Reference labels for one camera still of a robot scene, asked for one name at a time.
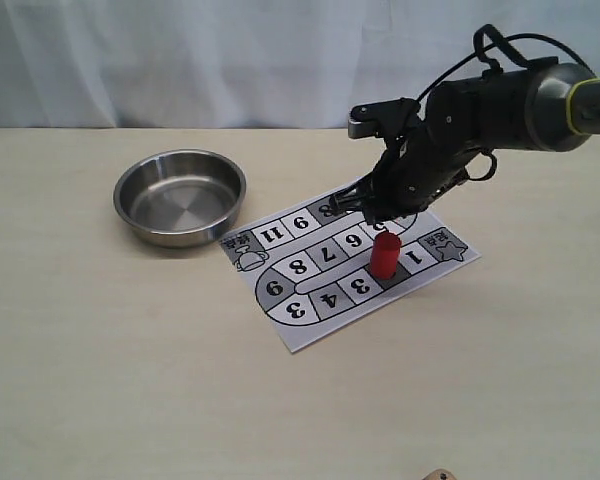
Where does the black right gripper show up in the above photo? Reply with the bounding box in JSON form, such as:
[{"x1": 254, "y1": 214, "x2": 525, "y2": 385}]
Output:
[{"x1": 329, "y1": 79, "x2": 497, "y2": 224}]

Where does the red cylinder game piece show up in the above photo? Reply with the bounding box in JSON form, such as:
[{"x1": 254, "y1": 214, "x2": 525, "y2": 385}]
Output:
[{"x1": 370, "y1": 231, "x2": 401, "y2": 280}]

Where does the wooden die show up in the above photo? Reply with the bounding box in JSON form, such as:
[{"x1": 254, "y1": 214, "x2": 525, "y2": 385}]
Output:
[{"x1": 422, "y1": 468, "x2": 457, "y2": 480}]

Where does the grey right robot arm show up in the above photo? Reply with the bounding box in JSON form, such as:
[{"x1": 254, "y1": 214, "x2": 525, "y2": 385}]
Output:
[{"x1": 329, "y1": 63, "x2": 600, "y2": 224}]

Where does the paper number game board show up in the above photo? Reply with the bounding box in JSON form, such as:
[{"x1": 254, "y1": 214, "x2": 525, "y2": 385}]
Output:
[{"x1": 219, "y1": 192, "x2": 480, "y2": 352}]

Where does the stainless steel round bowl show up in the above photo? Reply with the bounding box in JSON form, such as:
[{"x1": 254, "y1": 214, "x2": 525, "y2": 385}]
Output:
[{"x1": 112, "y1": 149, "x2": 247, "y2": 249}]

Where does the white curtain backdrop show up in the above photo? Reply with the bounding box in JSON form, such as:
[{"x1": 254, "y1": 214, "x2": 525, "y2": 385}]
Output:
[{"x1": 0, "y1": 1, "x2": 600, "y2": 128}]

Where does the black braided cable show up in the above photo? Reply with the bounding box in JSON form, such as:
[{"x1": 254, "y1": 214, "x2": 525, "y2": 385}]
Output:
[{"x1": 414, "y1": 24, "x2": 597, "y2": 182}]

